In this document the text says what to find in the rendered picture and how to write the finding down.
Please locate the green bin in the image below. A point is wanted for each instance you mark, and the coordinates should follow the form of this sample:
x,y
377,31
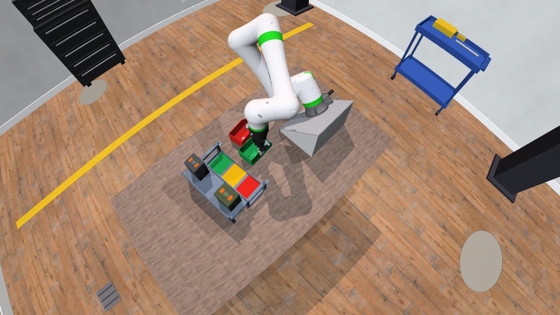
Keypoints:
x,y
248,150

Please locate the red bin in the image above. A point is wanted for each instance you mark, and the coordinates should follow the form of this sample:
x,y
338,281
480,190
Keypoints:
x,y
238,132

